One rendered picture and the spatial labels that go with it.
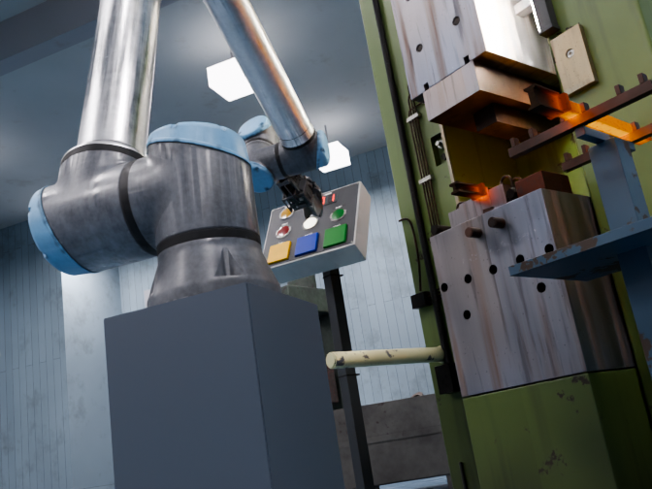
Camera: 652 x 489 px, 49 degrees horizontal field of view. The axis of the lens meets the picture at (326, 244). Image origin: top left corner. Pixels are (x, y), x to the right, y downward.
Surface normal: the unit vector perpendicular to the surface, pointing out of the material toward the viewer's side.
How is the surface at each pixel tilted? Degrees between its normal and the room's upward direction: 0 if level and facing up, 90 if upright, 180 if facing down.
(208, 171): 90
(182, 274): 70
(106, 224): 119
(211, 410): 90
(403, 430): 90
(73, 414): 90
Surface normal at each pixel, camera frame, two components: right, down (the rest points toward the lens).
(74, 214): -0.29, -0.07
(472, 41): -0.78, -0.06
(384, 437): -0.18, -0.25
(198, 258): -0.10, -0.58
